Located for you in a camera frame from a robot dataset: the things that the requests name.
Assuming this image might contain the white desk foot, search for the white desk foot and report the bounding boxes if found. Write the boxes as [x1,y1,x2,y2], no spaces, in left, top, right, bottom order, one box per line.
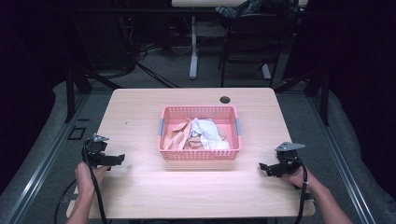
[261,63,273,80]

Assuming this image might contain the black chair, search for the black chair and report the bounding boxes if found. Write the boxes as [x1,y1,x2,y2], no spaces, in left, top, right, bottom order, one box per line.
[218,11,283,89]

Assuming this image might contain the white desk leg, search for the white desk leg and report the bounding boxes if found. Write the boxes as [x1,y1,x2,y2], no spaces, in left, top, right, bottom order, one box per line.
[189,16,200,80]

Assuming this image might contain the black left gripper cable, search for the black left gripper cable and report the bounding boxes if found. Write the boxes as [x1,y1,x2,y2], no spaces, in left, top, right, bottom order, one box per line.
[53,146,109,224]

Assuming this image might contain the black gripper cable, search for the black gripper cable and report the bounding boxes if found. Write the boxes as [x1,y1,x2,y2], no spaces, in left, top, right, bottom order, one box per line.
[53,146,109,224]
[293,157,310,224]

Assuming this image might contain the black metal stand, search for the black metal stand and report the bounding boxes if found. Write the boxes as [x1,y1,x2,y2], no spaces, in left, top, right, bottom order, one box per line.
[64,64,123,124]
[274,65,332,127]

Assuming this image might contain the pink plastic basket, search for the pink plastic basket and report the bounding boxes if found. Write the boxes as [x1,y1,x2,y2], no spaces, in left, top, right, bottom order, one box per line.
[156,105,244,161]

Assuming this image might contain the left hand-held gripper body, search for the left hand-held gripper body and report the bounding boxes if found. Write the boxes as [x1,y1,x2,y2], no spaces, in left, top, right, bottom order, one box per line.
[81,133,117,167]

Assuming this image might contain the beige cloth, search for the beige cloth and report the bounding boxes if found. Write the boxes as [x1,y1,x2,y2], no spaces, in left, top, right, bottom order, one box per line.
[162,119,193,151]

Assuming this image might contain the dark patterned cloth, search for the dark patterned cloth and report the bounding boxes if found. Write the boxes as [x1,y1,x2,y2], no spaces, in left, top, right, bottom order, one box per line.
[214,0,300,19]

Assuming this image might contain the person's right hand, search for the person's right hand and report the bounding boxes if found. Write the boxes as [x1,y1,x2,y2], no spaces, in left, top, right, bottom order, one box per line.
[279,165,313,190]

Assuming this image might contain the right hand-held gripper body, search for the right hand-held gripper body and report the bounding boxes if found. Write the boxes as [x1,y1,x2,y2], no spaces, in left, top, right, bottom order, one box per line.
[270,141,306,177]

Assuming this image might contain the white cloth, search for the white cloth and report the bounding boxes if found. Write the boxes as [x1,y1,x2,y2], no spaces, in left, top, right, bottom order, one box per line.
[189,117,232,151]

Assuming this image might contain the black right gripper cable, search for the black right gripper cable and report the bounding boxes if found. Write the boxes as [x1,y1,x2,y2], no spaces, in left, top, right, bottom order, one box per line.
[293,157,310,224]

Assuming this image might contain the person's left hand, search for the person's left hand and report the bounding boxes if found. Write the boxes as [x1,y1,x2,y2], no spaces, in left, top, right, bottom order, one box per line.
[74,161,111,198]

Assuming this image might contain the floor cables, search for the floor cables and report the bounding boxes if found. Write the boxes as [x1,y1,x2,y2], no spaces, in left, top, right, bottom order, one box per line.
[135,42,194,61]

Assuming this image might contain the aluminium floor rail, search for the aluminium floor rail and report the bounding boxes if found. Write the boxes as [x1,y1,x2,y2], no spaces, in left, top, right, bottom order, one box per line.
[306,92,378,224]
[0,92,92,224]

